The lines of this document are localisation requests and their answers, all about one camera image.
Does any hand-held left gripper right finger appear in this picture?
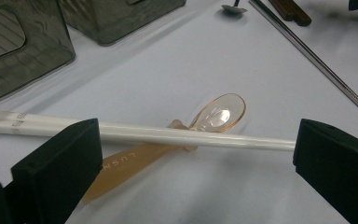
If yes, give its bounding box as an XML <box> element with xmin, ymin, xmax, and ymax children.
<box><xmin>293</xmin><ymin>119</ymin><xmax>358</xmax><ymax>224</ymax></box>

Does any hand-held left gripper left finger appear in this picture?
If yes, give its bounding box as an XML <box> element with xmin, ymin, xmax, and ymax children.
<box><xmin>10</xmin><ymin>118</ymin><xmax>103</xmax><ymax>224</ymax></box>

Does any wooden spoon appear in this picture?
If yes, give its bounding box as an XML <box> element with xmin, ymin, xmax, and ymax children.
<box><xmin>82</xmin><ymin>92</ymin><xmax>247</xmax><ymax>204</ymax></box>

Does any metal chopstick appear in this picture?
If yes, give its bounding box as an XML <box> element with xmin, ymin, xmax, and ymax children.
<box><xmin>249</xmin><ymin>0</ymin><xmax>358</xmax><ymax>120</ymax></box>
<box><xmin>252</xmin><ymin>0</ymin><xmax>358</xmax><ymax>123</ymax></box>

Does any wooden-handled knife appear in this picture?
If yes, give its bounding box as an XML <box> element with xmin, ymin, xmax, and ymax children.
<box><xmin>268</xmin><ymin>0</ymin><xmax>302</xmax><ymax>23</ymax></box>

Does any smoked transparent plastic basket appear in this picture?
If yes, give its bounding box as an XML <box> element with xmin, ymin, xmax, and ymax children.
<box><xmin>58</xmin><ymin>0</ymin><xmax>187</xmax><ymax>47</ymax></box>
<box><xmin>0</xmin><ymin>0</ymin><xmax>76</xmax><ymax>108</ymax></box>

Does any white chopstick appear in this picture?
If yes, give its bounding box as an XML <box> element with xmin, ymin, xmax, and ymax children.
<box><xmin>0</xmin><ymin>108</ymin><xmax>296</xmax><ymax>147</ymax></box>
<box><xmin>0</xmin><ymin>119</ymin><xmax>296</xmax><ymax>153</ymax></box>

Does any metal spoon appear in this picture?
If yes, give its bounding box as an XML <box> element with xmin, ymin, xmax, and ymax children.
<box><xmin>221</xmin><ymin>0</ymin><xmax>249</xmax><ymax>15</ymax></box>

